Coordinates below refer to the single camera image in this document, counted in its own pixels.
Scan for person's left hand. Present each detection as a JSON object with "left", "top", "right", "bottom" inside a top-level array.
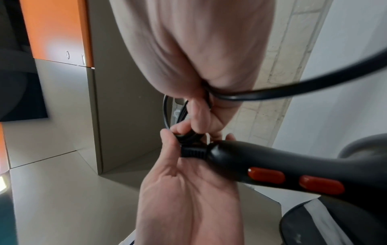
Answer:
[{"left": 136, "top": 128, "right": 246, "bottom": 245}]

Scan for person's right hand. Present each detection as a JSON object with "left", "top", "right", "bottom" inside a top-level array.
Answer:
[{"left": 109, "top": 0, "right": 274, "bottom": 142}]

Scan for black power cord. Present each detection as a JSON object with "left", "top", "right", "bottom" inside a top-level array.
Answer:
[{"left": 162, "top": 45, "right": 387, "bottom": 144}]

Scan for black hair dryer orange buttons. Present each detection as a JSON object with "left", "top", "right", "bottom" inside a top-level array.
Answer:
[{"left": 180, "top": 139, "right": 387, "bottom": 204}]

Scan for beige cabinet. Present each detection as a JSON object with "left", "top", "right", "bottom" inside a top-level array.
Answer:
[{"left": 33, "top": 0, "right": 179, "bottom": 176}]

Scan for orange cabinet door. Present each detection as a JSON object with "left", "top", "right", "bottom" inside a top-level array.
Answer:
[{"left": 19, "top": 0, "right": 95, "bottom": 69}]

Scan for black round stool seat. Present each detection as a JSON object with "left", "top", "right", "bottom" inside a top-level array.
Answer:
[{"left": 279, "top": 195, "right": 387, "bottom": 245}]

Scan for grey rounded chair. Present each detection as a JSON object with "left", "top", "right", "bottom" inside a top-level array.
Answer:
[{"left": 336, "top": 133, "right": 387, "bottom": 164}]

